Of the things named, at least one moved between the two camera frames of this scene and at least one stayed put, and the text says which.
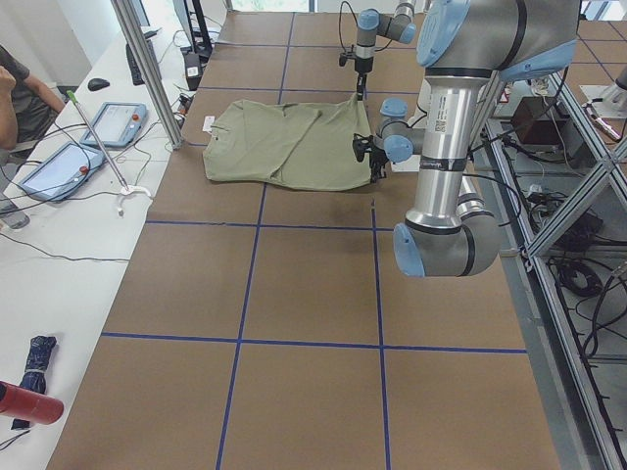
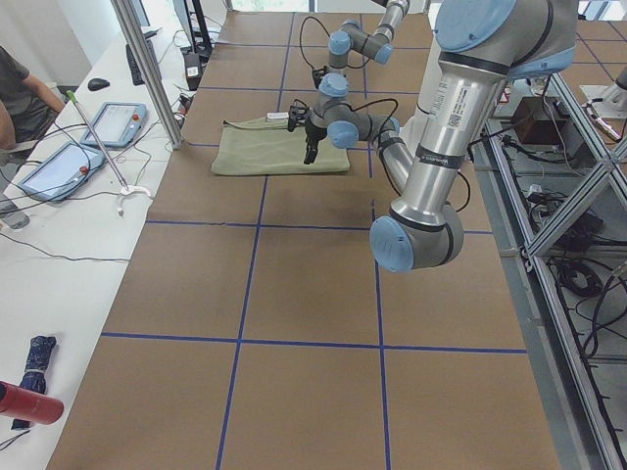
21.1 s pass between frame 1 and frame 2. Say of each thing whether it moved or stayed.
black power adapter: stayed
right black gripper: moved
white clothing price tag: moved
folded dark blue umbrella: stayed
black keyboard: stayed
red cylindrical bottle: stayed
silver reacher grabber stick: stayed
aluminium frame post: stayed
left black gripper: moved
